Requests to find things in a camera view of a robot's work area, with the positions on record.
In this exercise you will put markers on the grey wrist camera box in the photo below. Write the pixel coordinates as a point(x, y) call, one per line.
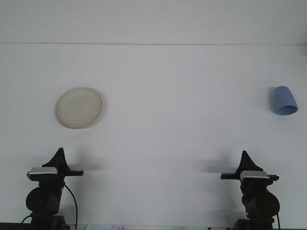
point(42, 173)
point(254, 175)

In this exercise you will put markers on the pale blue cup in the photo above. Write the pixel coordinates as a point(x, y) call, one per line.
point(283, 98)

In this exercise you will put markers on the pale round plate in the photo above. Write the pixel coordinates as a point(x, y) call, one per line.
point(79, 107)

